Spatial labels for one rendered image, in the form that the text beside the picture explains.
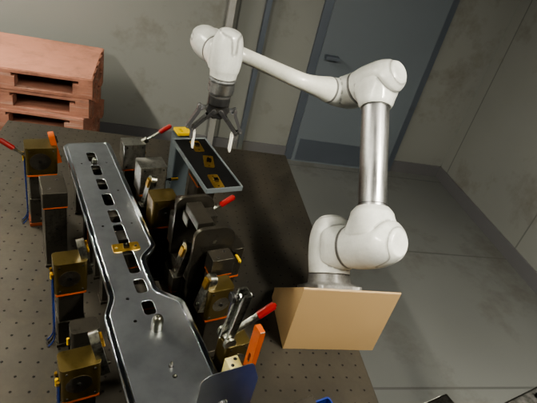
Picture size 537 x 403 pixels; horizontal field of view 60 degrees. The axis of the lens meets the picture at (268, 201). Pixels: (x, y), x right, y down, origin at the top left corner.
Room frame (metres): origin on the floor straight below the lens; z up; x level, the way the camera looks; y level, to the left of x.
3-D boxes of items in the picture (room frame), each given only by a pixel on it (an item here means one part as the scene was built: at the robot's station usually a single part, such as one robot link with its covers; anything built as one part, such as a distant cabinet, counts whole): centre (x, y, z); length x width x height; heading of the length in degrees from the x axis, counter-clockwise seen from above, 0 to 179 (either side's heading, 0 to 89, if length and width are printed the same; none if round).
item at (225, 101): (1.50, 0.25, 1.38); 0.08 x 0.07 x 0.09; 109
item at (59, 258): (0.95, 0.52, 0.87); 0.12 x 0.07 x 0.35; 126
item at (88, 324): (0.78, 0.39, 0.84); 0.10 x 0.05 x 0.29; 126
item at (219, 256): (1.05, 0.09, 0.91); 0.07 x 0.05 x 0.42; 126
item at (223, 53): (1.51, 0.26, 1.57); 0.13 x 0.11 x 0.16; 37
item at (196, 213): (1.15, 0.18, 0.94); 0.18 x 0.13 x 0.49; 36
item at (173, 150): (1.70, 0.41, 0.92); 0.08 x 0.08 x 0.44; 36
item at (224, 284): (0.99, 0.07, 0.88); 0.11 x 0.07 x 0.37; 126
